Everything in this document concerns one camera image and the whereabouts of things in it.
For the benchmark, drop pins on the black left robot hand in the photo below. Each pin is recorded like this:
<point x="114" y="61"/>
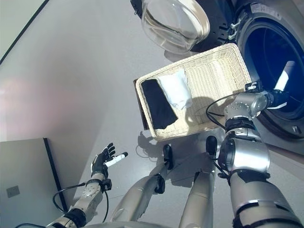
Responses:
<point x="102" y="159"/>

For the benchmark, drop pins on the black cloth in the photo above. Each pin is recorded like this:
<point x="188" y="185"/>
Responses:
<point x="158" y="104"/>

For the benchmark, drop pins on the white cloth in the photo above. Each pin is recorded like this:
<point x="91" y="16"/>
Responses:
<point x="175" y="90"/>

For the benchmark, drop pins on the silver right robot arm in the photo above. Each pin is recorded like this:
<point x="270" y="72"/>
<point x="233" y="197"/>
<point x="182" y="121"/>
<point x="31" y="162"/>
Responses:
<point x="249" y="154"/>

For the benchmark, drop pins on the dark grey washing machine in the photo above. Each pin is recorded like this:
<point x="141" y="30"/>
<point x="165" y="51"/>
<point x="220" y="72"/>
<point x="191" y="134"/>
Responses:
<point x="268" y="47"/>

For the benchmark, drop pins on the robot legs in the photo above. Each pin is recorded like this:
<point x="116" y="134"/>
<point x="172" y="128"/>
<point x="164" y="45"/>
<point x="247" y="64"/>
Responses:
<point x="137" y="197"/>

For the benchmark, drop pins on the brown stool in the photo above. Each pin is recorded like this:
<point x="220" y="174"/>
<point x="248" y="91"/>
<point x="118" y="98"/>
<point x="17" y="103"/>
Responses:
<point x="140" y="104"/>

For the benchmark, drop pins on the grey cabinet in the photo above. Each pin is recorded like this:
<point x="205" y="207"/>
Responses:
<point x="23" y="178"/>

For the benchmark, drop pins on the silver right robot leg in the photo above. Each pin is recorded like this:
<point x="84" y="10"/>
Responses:
<point x="199" y="197"/>

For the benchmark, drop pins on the cream wicker basket tray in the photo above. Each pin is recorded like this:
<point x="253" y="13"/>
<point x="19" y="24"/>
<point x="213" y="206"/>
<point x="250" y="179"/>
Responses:
<point x="213" y="78"/>

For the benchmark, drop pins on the round glass washer door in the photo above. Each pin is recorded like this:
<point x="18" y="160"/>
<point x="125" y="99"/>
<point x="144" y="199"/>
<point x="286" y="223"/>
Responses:
<point x="175" y="21"/>

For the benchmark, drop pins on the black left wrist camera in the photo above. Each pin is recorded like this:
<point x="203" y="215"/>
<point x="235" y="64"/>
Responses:
<point x="107" y="184"/>

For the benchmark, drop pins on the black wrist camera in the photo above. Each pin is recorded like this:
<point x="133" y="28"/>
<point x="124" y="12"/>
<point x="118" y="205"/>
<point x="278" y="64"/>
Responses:
<point x="253" y="86"/>
<point x="107" y="184"/>

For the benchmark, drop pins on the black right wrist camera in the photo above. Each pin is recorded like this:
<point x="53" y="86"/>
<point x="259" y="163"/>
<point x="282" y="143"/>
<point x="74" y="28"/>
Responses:
<point x="253" y="86"/>

